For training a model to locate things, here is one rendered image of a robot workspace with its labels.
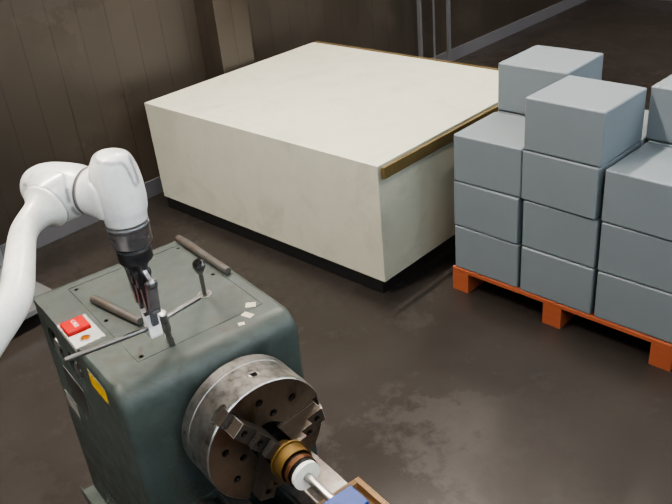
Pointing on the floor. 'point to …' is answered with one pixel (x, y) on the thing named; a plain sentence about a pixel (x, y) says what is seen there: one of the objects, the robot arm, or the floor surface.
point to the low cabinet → (326, 155)
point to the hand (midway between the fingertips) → (152, 321)
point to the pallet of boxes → (571, 195)
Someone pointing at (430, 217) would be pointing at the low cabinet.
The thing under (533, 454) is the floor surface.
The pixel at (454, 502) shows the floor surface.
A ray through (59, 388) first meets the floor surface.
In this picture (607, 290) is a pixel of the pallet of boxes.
